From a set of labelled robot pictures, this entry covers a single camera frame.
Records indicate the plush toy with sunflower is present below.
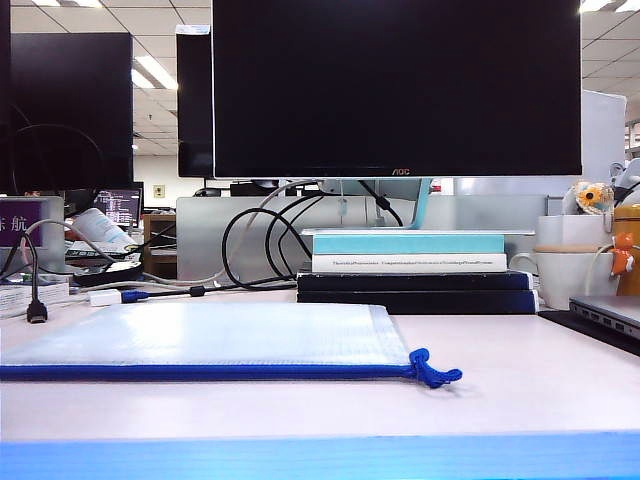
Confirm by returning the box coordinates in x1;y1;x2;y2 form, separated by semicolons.
564;179;616;215

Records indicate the small monitor showing code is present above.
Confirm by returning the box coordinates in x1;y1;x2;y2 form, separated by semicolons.
92;187;144;229

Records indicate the stack of white books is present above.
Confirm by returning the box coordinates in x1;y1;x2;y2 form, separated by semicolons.
0;279;70;319

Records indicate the grey curved cable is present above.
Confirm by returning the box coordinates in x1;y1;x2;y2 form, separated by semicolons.
22;218;121;264

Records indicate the white adapter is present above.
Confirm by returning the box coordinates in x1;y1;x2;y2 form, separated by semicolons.
88;288;123;306

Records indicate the wooden cabinet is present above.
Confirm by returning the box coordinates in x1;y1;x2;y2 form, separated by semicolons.
142;213;178;279

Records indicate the large black monitor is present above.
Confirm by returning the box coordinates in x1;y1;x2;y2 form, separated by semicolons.
0;32;134;194

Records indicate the silver laptop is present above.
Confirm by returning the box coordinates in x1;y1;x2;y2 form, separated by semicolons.
568;294;640;341

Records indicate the black shallow dish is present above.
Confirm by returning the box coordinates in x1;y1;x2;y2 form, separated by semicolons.
72;260;144;287

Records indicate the yellow jar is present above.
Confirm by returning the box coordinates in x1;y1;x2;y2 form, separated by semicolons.
613;203;640;297

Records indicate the white partition board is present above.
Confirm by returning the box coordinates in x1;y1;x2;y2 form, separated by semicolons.
581;88;628;197

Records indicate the black AOC computer monitor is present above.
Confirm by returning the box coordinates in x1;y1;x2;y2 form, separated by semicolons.
211;0;584;179

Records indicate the white ceramic mug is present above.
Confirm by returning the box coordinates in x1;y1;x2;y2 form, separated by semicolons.
509;243;621;310

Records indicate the teal spine book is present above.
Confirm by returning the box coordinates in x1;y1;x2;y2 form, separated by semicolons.
312;233;506;255

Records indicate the transparent file bag blue zipper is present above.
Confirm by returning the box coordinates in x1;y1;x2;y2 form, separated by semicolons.
0;302;464;391

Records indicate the purple sign holder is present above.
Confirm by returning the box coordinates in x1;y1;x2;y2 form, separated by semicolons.
0;196;65;274

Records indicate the white box container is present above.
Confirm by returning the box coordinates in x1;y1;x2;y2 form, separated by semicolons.
537;213;616;247

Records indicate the white printed plastic pack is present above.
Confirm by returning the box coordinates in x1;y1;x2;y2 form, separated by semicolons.
69;207;139;251

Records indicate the black HDMI cable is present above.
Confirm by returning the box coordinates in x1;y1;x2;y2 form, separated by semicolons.
18;232;50;325

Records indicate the orange fox figurine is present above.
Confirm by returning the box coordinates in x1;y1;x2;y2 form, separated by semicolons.
609;232;636;277

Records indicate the black looping cable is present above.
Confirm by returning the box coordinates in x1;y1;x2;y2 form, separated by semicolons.
222;192;326;291

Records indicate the white spine book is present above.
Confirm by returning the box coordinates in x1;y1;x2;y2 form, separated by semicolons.
310;253;509;274

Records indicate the thin dark navy book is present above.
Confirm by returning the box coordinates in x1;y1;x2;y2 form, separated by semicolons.
296;269;532;292

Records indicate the black monitor with white label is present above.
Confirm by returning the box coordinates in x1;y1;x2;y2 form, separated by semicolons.
175;24;215;179

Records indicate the thin white charging cable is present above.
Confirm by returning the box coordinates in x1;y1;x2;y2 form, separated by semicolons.
584;242;616;296

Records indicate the blue plug black cable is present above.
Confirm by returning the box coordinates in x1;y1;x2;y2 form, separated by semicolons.
119;279;299;304

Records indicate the black monitor power cable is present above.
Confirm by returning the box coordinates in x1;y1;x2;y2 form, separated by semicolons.
357;179;404;227

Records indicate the white plush figure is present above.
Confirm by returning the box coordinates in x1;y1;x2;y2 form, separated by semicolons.
608;158;640;206

